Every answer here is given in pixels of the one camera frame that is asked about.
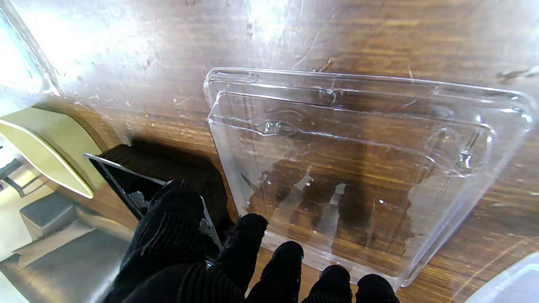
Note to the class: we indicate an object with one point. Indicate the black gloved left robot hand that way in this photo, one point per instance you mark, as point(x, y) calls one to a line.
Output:
point(177, 252)

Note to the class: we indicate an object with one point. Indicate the thin clear plastic tray lid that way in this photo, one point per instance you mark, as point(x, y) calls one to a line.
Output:
point(358, 139)

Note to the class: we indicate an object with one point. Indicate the clear container with blue clips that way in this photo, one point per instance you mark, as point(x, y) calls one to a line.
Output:
point(509, 286)

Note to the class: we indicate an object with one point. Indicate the black ribbed plastic tray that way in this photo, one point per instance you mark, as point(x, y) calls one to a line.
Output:
point(139, 168)

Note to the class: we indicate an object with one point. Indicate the dark brown leather sofa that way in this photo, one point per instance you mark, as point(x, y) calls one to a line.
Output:
point(63, 261)

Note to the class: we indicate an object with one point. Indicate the clear lid with blue insert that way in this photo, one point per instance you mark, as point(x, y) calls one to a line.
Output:
point(21, 63)

